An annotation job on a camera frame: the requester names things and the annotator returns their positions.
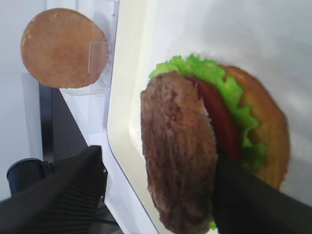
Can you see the green lettuce on tray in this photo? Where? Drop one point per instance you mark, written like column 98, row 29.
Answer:
column 212, row 73

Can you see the white metal baking tray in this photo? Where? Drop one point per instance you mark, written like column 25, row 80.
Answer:
column 270, row 39

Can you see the clear acrylic left rack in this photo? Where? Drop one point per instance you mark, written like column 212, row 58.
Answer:
column 104, row 13

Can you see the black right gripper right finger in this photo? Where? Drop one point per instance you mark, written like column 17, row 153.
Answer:
column 243, row 204

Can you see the brown bun in left rack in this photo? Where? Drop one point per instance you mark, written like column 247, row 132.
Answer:
column 62, row 48

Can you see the brown meat patty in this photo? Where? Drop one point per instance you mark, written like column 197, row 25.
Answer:
column 180, row 151

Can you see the black object at corner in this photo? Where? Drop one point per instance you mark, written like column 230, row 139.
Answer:
column 25, row 173

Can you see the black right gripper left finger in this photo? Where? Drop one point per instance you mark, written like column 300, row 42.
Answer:
column 65, row 202

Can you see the bottom bun on tray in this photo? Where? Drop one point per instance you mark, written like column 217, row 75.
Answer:
column 273, row 127

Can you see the red tomato slice on tray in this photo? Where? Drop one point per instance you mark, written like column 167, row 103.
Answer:
column 227, row 137

